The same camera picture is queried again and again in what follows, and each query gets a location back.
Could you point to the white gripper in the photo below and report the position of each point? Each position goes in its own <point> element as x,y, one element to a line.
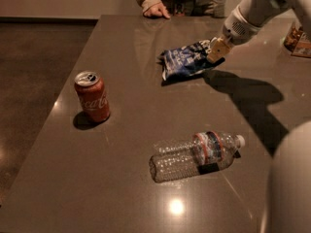
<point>237,31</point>

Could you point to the snack package at table edge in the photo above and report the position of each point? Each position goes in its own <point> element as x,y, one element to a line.
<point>297,42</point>

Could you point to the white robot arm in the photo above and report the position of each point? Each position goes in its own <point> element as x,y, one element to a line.
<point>268,9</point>

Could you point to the red cola can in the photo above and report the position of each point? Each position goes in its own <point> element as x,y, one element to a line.
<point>91,92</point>

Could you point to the clear plastic water bottle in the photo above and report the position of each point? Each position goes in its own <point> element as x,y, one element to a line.
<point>204,153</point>

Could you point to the person's right hand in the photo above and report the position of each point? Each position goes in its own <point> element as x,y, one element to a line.
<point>156,11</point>

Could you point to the blue chip bag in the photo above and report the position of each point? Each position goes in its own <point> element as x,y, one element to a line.
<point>187,61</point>

